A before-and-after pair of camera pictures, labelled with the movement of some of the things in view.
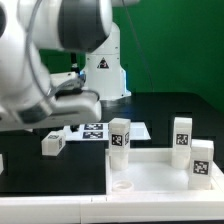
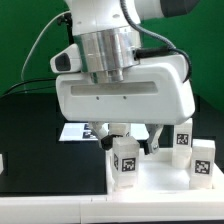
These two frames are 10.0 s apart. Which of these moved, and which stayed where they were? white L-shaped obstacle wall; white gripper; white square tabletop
Moved: white gripper
Stayed: white L-shaped obstacle wall; white square tabletop
